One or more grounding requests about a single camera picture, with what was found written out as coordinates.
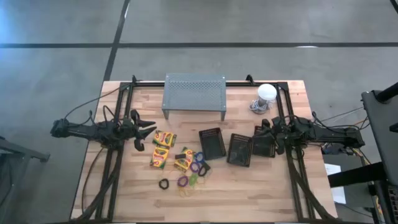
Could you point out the black plastic mesh basket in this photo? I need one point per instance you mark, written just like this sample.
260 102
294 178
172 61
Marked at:
238 151
213 144
264 150

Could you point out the white paper sheet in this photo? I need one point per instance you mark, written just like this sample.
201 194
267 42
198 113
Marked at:
332 169

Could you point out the black aluminium table frame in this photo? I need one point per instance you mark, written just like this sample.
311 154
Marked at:
236 84

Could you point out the grey perforated metal riser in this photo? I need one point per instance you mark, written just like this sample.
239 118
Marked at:
194 91

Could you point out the dark grey cart panel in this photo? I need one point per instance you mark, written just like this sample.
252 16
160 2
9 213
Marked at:
379 124

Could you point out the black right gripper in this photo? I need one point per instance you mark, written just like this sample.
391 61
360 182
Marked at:
278 133

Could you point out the yellow green crayon box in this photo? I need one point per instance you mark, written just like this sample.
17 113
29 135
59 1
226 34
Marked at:
183 164
160 157
164 138

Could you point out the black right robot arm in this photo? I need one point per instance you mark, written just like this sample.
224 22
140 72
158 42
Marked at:
335 137

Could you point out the grey side table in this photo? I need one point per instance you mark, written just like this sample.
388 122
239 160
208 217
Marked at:
25 153

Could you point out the black power adapter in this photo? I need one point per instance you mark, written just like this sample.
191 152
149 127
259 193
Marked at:
331 150

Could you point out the small black rectangular block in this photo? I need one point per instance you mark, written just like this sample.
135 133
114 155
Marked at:
180 156

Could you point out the white mushroom table lamp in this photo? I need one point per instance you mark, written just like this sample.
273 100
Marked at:
266 91

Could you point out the black cart crossbar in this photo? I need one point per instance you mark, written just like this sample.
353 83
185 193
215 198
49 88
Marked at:
357 175

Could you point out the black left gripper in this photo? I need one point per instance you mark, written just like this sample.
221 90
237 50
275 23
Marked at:
130 130

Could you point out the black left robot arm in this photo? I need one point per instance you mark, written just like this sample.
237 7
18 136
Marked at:
81 130

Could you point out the black pole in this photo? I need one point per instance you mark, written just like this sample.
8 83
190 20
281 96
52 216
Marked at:
387 93

